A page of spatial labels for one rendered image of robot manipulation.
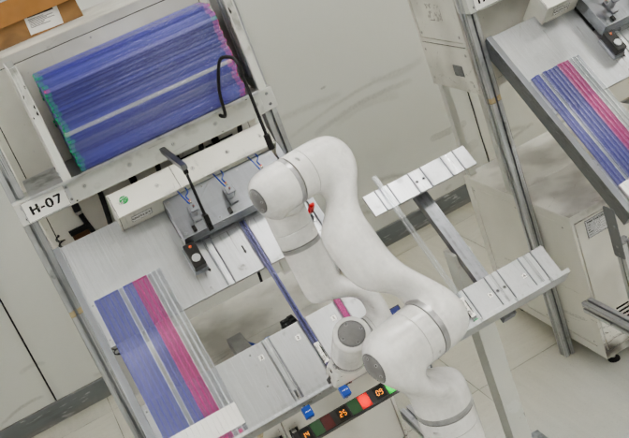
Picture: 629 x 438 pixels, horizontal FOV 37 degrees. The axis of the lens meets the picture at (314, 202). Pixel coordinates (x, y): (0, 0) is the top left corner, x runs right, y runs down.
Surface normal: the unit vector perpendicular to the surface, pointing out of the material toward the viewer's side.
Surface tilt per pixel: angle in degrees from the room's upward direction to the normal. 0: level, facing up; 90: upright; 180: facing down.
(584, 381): 0
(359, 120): 90
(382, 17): 90
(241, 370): 44
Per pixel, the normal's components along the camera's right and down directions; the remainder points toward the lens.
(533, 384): -0.33, -0.87
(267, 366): 0.02, -0.46
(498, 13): 0.38, 0.23
